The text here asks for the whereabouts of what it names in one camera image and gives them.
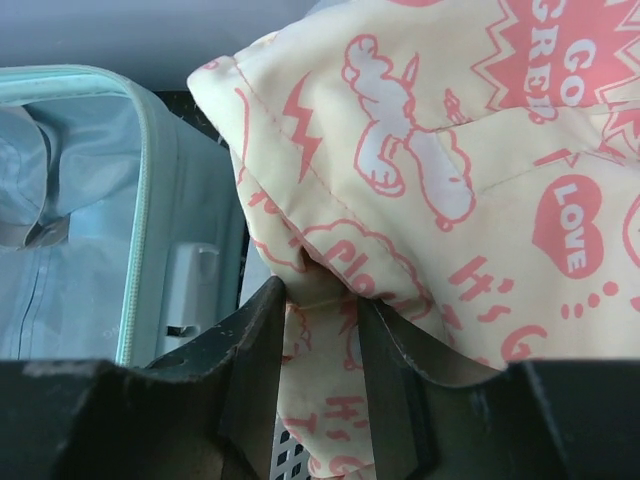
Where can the light blue hard-shell suitcase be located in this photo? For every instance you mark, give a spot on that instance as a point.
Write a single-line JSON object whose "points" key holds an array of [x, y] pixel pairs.
{"points": [[121, 230]]}

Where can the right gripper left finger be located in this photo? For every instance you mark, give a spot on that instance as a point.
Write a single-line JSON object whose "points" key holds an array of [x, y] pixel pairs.
{"points": [[203, 411]]}

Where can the white perforated plastic basket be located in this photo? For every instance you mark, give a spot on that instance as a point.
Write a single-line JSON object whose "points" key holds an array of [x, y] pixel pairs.
{"points": [[289, 458]]}

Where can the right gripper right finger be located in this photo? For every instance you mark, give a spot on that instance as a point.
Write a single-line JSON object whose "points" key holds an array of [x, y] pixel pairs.
{"points": [[435, 414]]}

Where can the cream pink-print cloth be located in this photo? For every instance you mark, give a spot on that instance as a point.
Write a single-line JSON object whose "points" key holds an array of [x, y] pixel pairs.
{"points": [[474, 164]]}

